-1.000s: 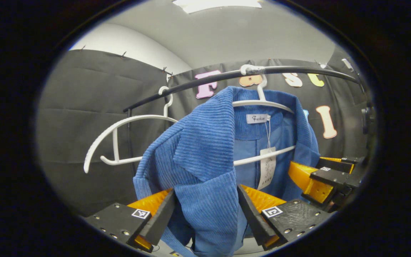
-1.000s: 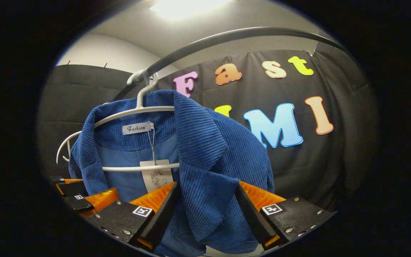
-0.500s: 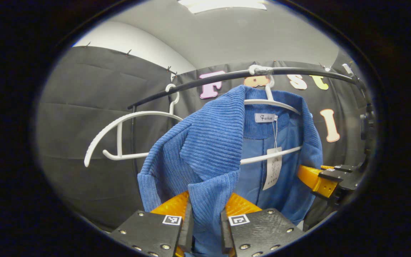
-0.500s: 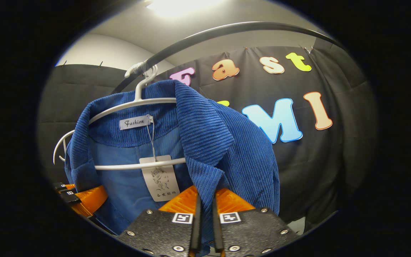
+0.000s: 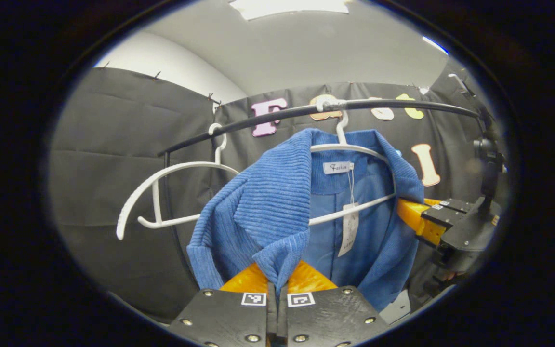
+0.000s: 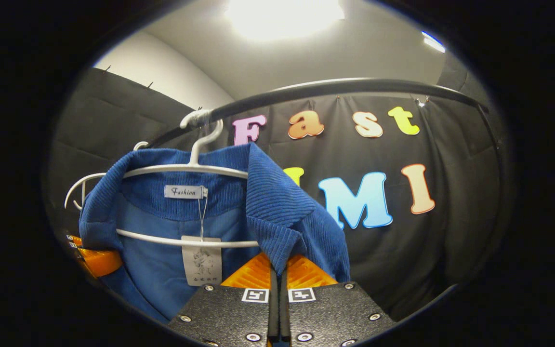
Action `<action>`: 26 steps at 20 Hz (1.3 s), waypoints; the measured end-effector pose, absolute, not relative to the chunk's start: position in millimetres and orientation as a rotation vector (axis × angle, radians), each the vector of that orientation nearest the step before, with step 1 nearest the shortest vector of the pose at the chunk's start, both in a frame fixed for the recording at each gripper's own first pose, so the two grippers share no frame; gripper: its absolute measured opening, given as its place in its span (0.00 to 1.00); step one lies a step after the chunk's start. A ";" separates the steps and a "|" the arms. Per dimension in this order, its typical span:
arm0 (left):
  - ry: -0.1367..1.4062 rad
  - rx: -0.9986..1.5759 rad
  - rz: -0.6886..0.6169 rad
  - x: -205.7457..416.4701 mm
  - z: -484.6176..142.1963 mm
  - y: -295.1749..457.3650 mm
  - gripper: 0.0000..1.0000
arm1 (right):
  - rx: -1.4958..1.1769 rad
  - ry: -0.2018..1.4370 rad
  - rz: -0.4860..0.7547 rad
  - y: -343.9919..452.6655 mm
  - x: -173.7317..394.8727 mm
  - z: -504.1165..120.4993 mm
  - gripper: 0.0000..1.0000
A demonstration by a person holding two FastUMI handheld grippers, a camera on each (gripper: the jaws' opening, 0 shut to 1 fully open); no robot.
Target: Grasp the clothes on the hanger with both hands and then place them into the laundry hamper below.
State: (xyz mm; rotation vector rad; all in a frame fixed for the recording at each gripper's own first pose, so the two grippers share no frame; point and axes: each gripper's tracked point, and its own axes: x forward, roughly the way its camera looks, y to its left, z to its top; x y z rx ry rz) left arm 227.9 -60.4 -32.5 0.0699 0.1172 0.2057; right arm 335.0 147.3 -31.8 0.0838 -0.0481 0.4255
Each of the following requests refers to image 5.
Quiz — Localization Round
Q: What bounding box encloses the white paper hang tag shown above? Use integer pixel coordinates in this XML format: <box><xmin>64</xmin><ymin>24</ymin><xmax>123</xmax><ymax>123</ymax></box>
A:
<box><xmin>338</xmin><ymin>202</ymin><xmax>360</xmax><ymax>257</ymax></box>

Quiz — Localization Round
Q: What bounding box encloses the black metal clothes rack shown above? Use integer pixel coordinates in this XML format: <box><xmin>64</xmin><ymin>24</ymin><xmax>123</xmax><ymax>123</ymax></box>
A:
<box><xmin>158</xmin><ymin>98</ymin><xmax>492</xmax><ymax>280</ymax></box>

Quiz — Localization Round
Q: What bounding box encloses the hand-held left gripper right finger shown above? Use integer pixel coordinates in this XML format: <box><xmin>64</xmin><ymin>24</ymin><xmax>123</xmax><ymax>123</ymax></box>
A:
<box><xmin>277</xmin><ymin>260</ymin><xmax>390</xmax><ymax>347</ymax></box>

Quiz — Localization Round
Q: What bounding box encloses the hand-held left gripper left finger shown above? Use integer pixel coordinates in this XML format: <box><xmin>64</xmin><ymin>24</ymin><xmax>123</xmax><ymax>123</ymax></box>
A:
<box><xmin>168</xmin><ymin>262</ymin><xmax>278</xmax><ymax>347</ymax></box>

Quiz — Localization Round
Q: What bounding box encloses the white plastic clothes hanger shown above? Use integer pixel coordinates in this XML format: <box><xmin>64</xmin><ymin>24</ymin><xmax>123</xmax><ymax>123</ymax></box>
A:
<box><xmin>309</xmin><ymin>95</ymin><xmax>398</xmax><ymax>226</ymax></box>
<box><xmin>116</xmin><ymin>123</ymin><xmax>240</xmax><ymax>240</ymax></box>

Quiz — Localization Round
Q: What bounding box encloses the blue corduroy jacket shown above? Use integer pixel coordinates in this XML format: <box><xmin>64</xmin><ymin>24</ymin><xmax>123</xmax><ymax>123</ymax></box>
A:
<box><xmin>186</xmin><ymin>128</ymin><xmax>425</xmax><ymax>313</ymax></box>

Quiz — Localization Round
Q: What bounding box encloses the ceiling light panel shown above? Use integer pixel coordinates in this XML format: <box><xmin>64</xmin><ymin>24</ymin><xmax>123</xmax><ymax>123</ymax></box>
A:
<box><xmin>229</xmin><ymin>0</ymin><xmax>351</xmax><ymax>21</ymax></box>

